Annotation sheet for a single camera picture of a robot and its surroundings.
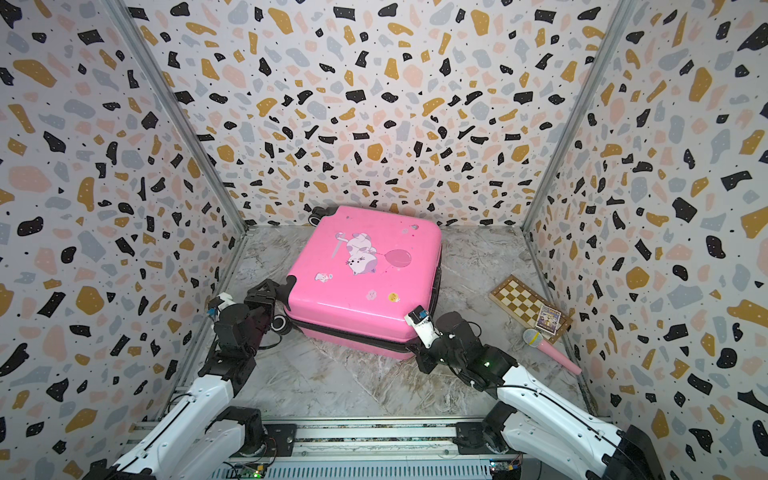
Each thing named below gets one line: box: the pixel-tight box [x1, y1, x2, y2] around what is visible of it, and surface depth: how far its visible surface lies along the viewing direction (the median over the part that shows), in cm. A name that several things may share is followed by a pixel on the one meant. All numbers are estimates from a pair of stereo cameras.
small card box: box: [535, 306, 562, 335], surface depth 94 cm
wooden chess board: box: [488, 274, 574, 343], surface depth 99 cm
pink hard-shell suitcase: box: [270, 206, 443, 360], surface depth 81 cm
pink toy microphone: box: [523, 328, 582, 376], surface depth 90 cm
